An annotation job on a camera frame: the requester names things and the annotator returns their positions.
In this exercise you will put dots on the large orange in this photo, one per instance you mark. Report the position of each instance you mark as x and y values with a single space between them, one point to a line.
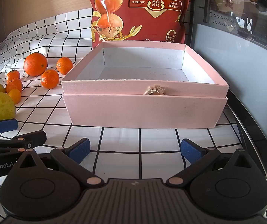
35 64

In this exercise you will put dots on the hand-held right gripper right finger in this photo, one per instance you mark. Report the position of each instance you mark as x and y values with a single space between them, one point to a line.
191 150

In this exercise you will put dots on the small yellow-orange kumquat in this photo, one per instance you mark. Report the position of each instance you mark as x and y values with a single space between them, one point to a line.
15 96

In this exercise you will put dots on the pink cardboard box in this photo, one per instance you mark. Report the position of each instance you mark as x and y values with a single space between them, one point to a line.
135 112

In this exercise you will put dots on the white black-grid tablecloth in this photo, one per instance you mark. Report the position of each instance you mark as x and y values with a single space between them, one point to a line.
119 142

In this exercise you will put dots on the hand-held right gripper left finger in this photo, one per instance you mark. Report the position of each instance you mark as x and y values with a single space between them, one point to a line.
80 151

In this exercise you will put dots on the small mandarin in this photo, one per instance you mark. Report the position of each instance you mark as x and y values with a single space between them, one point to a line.
50 79
14 85
64 65
13 74

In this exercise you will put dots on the red printed snack bag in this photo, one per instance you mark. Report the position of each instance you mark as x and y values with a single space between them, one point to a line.
135 23

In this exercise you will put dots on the black glass computer case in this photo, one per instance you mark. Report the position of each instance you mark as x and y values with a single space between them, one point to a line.
240 74

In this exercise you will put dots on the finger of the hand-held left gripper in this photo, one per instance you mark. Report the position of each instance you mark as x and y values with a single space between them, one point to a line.
31 138
3 126

